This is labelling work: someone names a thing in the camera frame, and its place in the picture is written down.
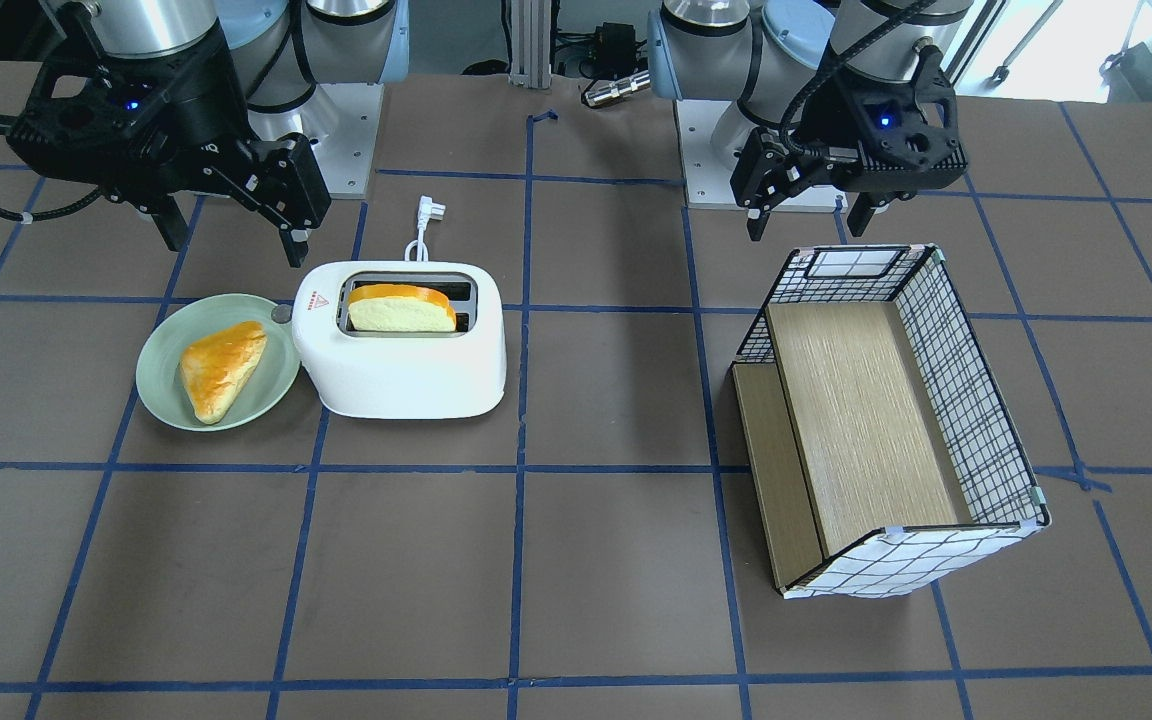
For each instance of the silver metal cylinder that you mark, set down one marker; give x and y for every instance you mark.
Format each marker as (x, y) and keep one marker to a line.
(604, 93)

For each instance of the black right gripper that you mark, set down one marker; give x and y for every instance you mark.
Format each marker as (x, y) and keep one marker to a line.
(198, 122)

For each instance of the triangular golden bread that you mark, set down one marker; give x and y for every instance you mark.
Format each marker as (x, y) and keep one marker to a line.
(216, 368)

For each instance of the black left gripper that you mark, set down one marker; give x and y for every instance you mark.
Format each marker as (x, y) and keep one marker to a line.
(820, 128)

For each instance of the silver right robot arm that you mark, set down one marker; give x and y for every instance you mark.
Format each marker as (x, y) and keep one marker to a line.
(280, 49)

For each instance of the aluminium frame post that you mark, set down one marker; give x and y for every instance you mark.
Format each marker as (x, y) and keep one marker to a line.
(530, 43)

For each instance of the green plate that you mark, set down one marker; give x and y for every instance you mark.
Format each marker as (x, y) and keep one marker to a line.
(157, 373)

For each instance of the bread slice in toaster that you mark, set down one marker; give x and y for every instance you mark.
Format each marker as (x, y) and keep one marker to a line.
(391, 307)

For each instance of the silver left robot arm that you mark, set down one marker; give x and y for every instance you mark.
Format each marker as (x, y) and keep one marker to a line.
(766, 57)

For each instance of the grid pattern storage basket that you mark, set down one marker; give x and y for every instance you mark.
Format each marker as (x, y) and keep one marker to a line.
(882, 451)

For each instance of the white toaster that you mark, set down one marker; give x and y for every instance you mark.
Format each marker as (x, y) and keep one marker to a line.
(402, 375)

